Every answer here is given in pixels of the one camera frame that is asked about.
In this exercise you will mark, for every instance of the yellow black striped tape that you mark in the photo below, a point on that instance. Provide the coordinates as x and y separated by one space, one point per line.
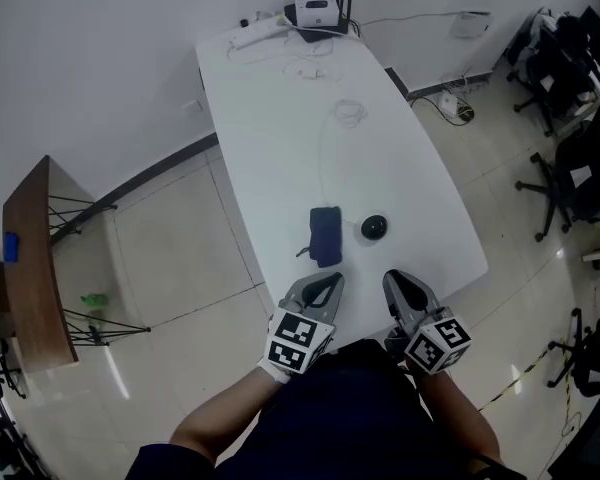
522 373

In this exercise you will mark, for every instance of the brown wooden side table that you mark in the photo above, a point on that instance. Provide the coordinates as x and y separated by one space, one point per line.
30 268

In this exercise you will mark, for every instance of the white power strip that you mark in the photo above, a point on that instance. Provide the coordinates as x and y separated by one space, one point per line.
255 33

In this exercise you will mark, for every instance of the person's right forearm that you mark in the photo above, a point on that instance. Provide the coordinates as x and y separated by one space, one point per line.
465 418

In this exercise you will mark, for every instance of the green plastic bag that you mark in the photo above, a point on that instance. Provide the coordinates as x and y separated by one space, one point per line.
95 300

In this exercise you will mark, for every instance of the dark floor case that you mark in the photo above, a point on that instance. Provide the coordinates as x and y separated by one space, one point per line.
592 443

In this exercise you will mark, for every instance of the black office chair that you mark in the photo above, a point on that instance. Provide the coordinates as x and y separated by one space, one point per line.
550 75
580 178

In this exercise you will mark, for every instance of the person's left forearm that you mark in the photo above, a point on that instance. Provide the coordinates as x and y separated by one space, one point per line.
220 418

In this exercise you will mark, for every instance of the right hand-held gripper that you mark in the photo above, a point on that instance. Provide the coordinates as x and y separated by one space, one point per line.
437 348

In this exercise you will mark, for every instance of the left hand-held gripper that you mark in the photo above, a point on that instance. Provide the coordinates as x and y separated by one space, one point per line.
300 340

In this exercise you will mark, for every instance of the person's dark blue clothing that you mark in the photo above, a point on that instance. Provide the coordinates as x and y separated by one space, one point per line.
340 418

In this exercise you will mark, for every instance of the white wall box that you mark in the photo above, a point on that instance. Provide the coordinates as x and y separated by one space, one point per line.
471 24

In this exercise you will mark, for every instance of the dark blue cloth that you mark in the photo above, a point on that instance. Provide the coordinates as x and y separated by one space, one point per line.
326 235

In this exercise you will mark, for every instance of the black router with antennas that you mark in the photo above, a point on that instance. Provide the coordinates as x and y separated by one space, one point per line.
347 15

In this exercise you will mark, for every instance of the person's left hand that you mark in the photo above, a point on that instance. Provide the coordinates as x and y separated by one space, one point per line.
275 369

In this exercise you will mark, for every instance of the small blue object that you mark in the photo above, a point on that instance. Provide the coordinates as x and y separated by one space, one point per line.
10 247

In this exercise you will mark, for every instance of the small white floor box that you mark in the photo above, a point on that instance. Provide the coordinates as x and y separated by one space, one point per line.
448 104

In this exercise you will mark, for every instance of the small round black device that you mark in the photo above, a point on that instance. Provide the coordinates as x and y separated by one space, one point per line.
374 226

